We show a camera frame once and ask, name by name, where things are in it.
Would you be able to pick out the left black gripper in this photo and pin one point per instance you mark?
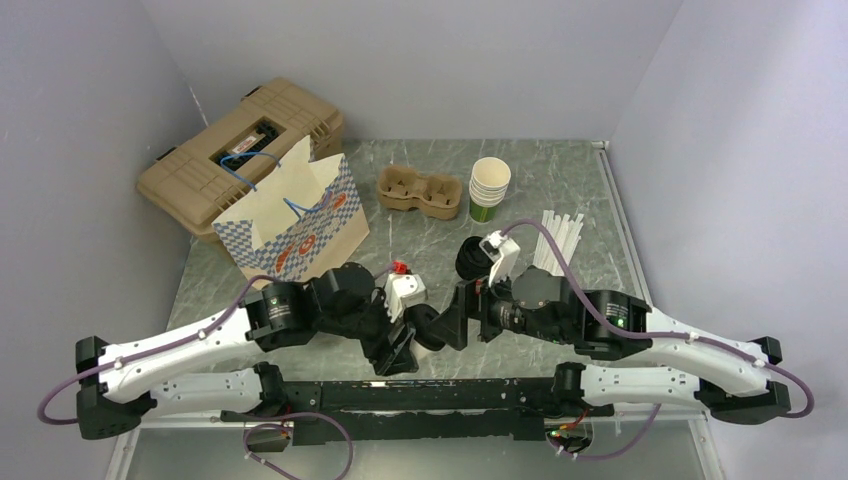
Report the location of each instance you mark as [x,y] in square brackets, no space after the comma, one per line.
[390,358]

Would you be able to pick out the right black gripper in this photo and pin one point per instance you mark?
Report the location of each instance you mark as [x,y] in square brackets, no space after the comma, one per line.
[452,325]

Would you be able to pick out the black cup lid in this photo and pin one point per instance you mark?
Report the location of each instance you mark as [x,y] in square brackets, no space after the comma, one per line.
[420,317]

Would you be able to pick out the tan plastic toolbox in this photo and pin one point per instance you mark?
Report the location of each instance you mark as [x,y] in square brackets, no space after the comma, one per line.
[197,181]

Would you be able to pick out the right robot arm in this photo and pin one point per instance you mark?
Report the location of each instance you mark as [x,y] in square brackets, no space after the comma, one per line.
[667,363]

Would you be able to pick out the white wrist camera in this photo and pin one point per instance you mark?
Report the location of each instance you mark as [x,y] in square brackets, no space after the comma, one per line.
[503,252]
[403,289]

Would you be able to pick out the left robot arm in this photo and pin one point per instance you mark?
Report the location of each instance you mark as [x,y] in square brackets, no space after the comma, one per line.
[122,384]

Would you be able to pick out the blue checkered paper bag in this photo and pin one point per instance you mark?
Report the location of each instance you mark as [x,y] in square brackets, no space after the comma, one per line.
[303,218]

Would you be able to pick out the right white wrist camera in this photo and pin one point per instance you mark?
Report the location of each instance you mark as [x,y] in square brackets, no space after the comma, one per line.
[503,252]

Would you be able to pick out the stack of paper cups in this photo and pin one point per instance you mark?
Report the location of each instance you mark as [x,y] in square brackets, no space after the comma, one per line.
[488,183]

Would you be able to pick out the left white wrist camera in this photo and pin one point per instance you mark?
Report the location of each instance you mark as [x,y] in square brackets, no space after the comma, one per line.
[403,289]

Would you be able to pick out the brown cardboard cup carrier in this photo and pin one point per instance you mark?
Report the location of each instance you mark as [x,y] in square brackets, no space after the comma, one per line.
[403,189]

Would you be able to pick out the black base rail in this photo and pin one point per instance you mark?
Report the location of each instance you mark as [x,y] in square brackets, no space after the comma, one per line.
[522,408]

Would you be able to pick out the white paper coffee cup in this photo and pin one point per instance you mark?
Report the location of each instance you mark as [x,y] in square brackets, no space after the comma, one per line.
[419,352]

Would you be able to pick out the stack of black lids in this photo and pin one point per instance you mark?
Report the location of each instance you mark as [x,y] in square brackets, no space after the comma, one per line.
[471,261]

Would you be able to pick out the bundle of white straws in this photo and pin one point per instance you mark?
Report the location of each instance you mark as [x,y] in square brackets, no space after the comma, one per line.
[566,231]

